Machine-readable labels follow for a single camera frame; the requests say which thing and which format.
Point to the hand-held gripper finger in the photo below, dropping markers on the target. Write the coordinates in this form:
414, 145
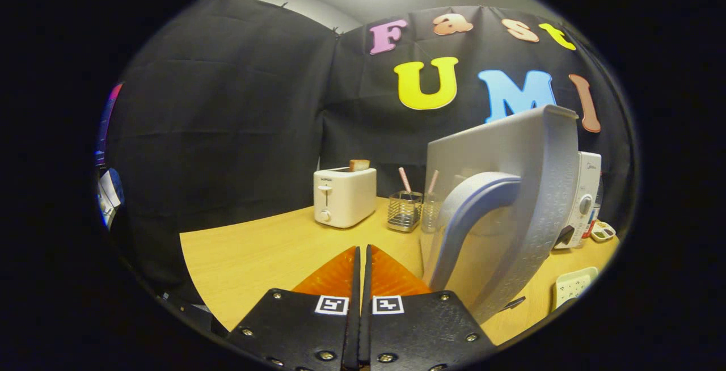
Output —
366, 303
354, 303

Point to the white microwave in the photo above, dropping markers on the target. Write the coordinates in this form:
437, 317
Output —
544, 189

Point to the cream toaster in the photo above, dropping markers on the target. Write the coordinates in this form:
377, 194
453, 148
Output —
346, 198

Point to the pink drinking straw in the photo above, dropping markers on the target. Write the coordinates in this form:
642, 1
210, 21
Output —
405, 181
433, 182

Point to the toasted bread slice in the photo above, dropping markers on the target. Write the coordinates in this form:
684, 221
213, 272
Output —
359, 165

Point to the small dark object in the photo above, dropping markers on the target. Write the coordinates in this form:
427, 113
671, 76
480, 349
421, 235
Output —
513, 303

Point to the cream rectangular plate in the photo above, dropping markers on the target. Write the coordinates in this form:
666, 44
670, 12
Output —
573, 289

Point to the black backdrop cloth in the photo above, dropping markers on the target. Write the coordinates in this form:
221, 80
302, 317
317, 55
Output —
227, 133

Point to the clear plastic water bottle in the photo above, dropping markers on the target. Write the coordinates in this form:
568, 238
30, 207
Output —
594, 215

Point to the white divided bean tray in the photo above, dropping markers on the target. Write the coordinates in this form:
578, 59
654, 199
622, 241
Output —
603, 232

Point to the white and blue object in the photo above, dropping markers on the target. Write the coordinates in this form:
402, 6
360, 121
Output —
110, 195

